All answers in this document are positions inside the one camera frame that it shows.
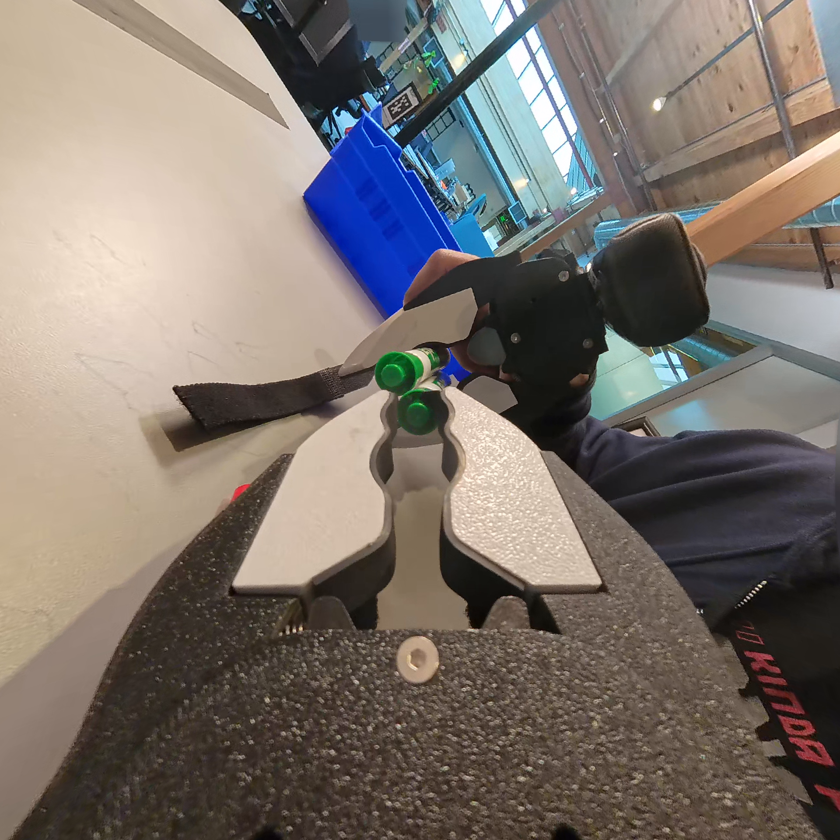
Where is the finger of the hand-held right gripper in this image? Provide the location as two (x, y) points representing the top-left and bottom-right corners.
(338, 288), (481, 379)
(457, 373), (522, 424)

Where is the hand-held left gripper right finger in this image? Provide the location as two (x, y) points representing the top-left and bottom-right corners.
(441, 385), (605, 618)

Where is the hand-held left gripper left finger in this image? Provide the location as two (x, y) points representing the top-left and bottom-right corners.
(233, 390), (396, 618)

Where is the green dry erase marker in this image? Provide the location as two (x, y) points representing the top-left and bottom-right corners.
(397, 388), (442, 437)
(373, 346), (448, 393)

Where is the blue plastic bin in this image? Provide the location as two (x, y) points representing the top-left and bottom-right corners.
(302, 113), (496, 320)

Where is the thin black strap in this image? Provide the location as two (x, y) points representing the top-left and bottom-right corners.
(172, 364), (378, 430)

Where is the wooden roof beam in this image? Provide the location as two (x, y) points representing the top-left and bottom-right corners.
(683, 129), (840, 271)

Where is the black lamp pole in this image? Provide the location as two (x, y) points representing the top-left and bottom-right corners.
(392, 0), (568, 148)

